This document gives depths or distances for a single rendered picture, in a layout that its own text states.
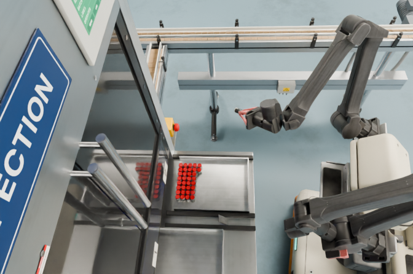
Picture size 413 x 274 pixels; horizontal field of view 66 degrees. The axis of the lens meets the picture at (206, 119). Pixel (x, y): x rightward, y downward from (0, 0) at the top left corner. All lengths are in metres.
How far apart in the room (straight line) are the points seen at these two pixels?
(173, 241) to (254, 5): 2.87
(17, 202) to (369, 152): 1.01
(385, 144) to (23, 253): 1.03
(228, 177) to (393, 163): 0.73
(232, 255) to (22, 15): 1.21
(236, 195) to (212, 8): 2.60
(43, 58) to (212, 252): 1.13
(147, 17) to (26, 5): 3.25
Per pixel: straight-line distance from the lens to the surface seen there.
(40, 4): 0.57
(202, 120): 2.76
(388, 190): 0.94
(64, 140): 0.61
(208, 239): 1.48
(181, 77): 2.35
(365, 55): 1.23
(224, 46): 2.03
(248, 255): 1.47
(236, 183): 1.55
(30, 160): 0.52
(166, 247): 1.50
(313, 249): 2.14
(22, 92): 0.51
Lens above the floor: 2.33
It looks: 57 degrees down
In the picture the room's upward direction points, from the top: 6 degrees counter-clockwise
